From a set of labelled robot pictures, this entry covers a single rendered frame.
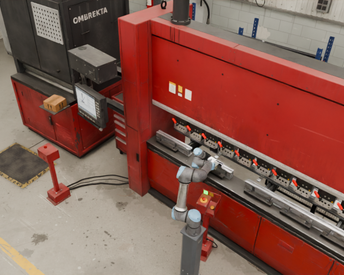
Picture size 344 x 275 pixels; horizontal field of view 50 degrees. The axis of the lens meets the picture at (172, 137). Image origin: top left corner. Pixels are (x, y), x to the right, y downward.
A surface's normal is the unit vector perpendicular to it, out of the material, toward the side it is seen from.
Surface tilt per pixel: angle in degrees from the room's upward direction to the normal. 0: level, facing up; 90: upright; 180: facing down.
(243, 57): 90
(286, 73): 90
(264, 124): 90
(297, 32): 90
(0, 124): 0
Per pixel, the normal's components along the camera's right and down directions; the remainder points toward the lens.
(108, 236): 0.02, -0.79
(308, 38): -0.59, 0.48
